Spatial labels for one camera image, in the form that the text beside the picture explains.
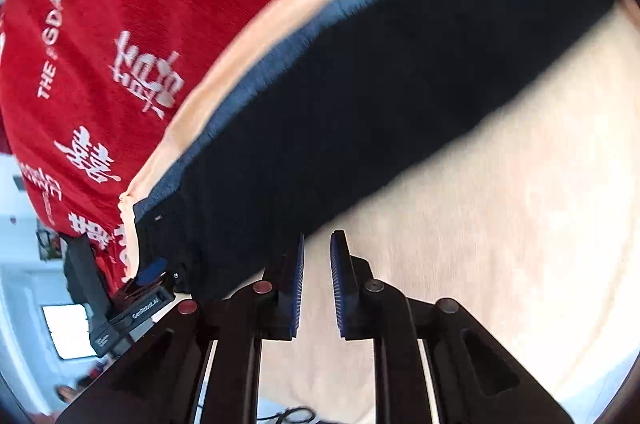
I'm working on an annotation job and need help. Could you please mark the cream cushion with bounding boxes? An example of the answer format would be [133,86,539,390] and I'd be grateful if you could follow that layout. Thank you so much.
[120,0,640,424]

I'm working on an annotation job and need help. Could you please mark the black cable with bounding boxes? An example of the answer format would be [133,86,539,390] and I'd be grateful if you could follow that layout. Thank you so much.
[257,406,326,424]

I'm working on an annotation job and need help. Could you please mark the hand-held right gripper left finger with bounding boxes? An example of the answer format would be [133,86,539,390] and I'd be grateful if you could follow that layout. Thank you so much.
[55,233,306,424]

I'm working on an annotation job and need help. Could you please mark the black pants with blue waistband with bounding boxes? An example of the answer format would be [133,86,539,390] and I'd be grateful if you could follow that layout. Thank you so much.
[132,0,626,302]

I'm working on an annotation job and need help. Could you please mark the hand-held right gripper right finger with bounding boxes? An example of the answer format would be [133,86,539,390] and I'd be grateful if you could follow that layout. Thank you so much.
[330,230,577,424]

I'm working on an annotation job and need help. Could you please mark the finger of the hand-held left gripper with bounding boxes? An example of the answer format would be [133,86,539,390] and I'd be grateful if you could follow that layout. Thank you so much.
[121,256,185,300]

